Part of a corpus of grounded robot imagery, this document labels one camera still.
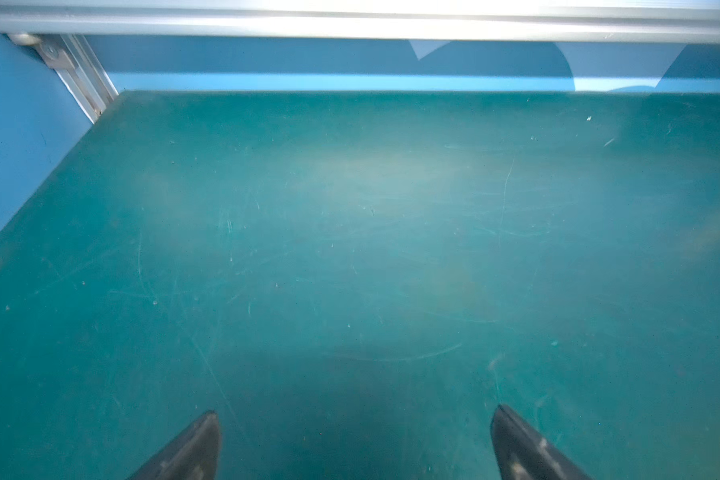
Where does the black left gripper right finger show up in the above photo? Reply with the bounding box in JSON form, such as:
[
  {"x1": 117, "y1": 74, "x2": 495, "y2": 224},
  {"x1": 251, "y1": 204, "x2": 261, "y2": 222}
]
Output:
[{"x1": 490, "y1": 404, "x2": 591, "y2": 480}]

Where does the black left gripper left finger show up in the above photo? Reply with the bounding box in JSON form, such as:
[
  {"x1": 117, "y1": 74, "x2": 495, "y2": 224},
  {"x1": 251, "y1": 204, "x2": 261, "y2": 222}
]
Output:
[{"x1": 128, "y1": 410, "x2": 222, "y2": 480}]

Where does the aluminium frame left post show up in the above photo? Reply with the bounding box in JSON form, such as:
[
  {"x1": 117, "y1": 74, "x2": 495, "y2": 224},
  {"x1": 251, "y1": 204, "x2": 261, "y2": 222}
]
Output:
[{"x1": 7, "y1": 33, "x2": 118, "y2": 123}]

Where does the aluminium frame rear bar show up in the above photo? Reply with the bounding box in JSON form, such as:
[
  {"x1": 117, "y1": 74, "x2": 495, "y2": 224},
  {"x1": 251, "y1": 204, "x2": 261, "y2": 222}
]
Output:
[{"x1": 0, "y1": 0, "x2": 720, "y2": 44}]

